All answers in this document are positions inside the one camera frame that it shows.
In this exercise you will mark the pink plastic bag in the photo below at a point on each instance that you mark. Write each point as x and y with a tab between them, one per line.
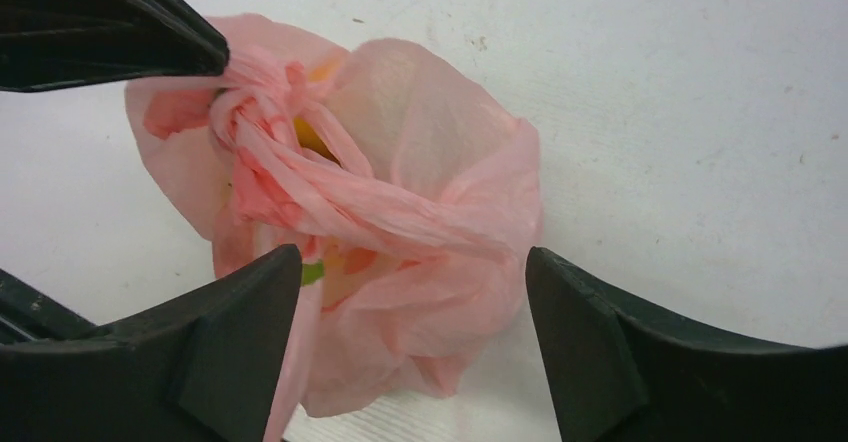
414	244

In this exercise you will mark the yellow fake mango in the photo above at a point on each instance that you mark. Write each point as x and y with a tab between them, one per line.
309	139

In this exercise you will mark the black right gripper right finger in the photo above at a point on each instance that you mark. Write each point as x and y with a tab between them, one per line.
621	368

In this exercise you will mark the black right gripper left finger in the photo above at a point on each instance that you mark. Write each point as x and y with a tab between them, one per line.
204	366

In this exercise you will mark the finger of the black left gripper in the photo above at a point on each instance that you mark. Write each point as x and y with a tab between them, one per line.
51	45

